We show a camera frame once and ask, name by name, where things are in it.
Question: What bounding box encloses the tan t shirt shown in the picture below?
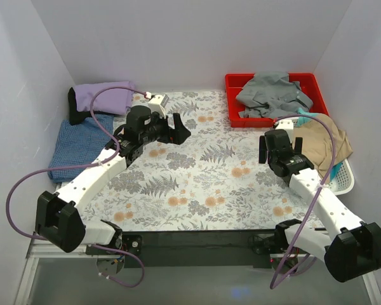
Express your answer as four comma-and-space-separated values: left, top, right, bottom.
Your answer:
292, 114, 354, 185

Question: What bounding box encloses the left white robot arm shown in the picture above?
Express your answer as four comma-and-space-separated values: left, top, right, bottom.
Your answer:
35, 105, 191, 253

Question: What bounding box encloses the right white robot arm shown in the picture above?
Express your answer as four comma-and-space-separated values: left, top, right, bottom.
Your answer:
259, 129, 381, 282

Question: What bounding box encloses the teal shirt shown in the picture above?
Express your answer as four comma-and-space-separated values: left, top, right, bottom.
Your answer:
297, 107, 344, 182

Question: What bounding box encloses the folded purple shirt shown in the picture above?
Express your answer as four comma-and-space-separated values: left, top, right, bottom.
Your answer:
73, 81, 135, 115

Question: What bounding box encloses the red plastic bin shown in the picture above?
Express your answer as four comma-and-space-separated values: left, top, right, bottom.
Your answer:
225, 72, 329, 128

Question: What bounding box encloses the grey shirt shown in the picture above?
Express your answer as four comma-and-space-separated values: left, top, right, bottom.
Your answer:
236, 72, 314, 119

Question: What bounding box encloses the floral table cloth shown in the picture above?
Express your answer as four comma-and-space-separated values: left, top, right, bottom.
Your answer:
81, 91, 321, 231

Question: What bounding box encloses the white plastic basket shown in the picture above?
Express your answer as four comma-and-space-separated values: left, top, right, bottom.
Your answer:
328, 159, 355, 196

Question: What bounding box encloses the folded black garment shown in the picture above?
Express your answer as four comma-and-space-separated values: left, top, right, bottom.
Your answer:
68, 88, 91, 125

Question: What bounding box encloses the folded blue checked shirt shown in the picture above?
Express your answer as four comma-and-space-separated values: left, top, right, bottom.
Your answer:
48, 114, 114, 184

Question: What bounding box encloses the black base bar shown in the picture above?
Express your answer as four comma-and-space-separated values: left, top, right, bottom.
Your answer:
123, 229, 286, 268

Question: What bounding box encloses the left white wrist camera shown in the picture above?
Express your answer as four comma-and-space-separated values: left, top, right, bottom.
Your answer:
148, 94, 169, 119

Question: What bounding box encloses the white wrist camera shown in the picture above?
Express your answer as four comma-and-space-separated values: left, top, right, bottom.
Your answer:
273, 118, 295, 132
148, 94, 169, 119

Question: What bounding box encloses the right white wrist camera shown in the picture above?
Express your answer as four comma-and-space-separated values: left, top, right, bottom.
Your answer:
273, 118, 295, 132

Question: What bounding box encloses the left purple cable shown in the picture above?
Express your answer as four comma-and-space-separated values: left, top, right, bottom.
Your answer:
5, 86, 152, 288

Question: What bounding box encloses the aluminium rail frame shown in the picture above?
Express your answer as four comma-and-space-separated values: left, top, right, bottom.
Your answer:
14, 240, 99, 305

